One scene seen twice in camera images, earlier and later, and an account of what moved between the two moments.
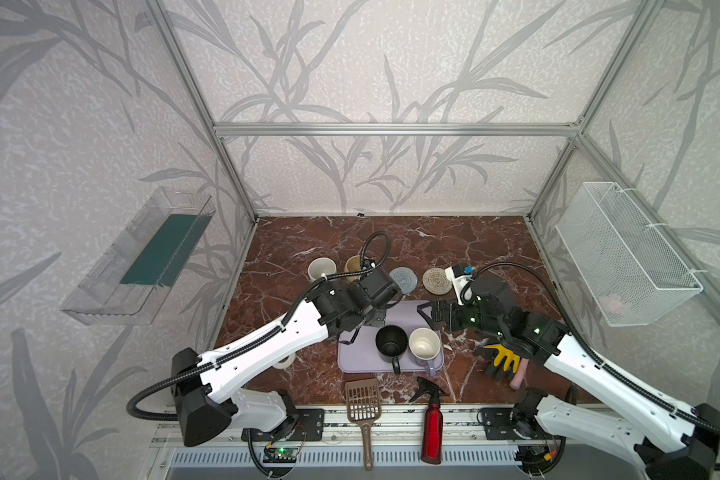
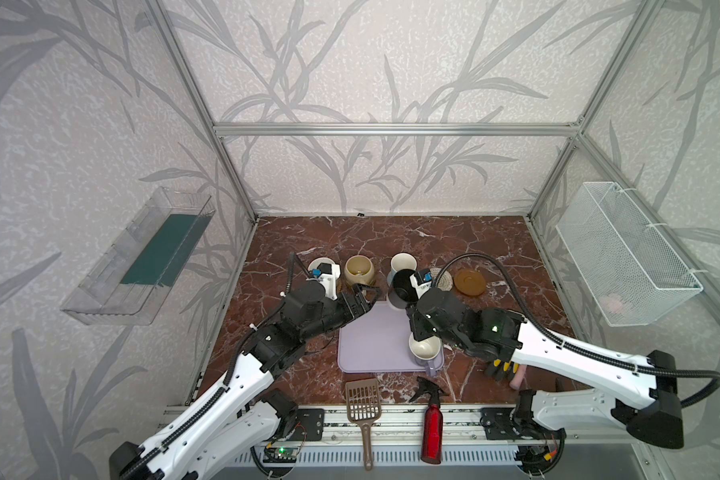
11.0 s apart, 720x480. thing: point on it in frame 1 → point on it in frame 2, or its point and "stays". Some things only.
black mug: [392, 341] → [402, 293]
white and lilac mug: [425, 345] stays
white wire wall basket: [633, 272] stays
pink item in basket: [611, 303] stays
